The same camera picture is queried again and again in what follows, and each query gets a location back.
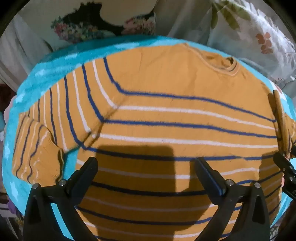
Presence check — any white curtain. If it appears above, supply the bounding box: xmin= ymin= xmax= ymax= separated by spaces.
xmin=0 ymin=14 xmax=55 ymax=88

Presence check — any turquoise star-print blanket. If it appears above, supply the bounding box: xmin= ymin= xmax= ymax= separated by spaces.
xmin=2 ymin=35 xmax=296 ymax=241

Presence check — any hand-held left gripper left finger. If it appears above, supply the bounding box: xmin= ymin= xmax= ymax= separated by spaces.
xmin=24 ymin=157 xmax=99 ymax=241

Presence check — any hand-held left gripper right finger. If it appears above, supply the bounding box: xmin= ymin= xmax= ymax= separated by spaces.
xmin=194 ymin=158 xmax=271 ymax=241

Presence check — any white leaf-print pillow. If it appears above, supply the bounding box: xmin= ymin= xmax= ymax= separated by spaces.
xmin=206 ymin=0 xmax=296 ymax=88

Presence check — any dark floral pillow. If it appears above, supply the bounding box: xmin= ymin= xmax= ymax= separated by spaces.
xmin=50 ymin=2 xmax=157 ymax=44

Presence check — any orange striped sweater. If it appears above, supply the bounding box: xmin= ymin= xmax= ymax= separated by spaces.
xmin=12 ymin=43 xmax=296 ymax=241

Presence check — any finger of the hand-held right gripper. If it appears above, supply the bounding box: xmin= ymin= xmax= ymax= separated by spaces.
xmin=273 ymin=152 xmax=296 ymax=179
xmin=282 ymin=174 xmax=296 ymax=200

